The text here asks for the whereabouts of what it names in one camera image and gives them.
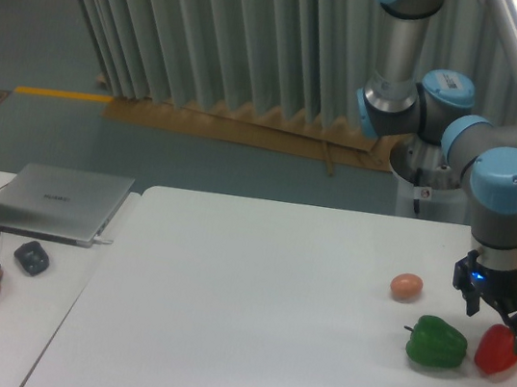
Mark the red bell pepper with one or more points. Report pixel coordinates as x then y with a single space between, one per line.
496 350

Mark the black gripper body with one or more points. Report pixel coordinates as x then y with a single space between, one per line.
495 287

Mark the brown egg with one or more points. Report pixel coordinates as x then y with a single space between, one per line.
406 286

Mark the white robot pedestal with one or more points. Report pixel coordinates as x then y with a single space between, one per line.
427 188

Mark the brown cardboard sheet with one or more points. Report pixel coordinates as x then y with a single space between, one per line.
337 144

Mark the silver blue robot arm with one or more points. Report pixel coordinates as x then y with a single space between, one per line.
483 156

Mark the pale green curtain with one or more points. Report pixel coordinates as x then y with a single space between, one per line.
320 59

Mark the silver closed laptop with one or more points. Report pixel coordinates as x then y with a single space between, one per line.
61 204

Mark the white laptop plug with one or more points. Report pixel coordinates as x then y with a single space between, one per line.
100 241

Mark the green bell pepper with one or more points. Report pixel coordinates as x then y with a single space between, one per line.
435 343

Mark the dark grey small device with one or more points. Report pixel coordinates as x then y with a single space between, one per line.
32 258

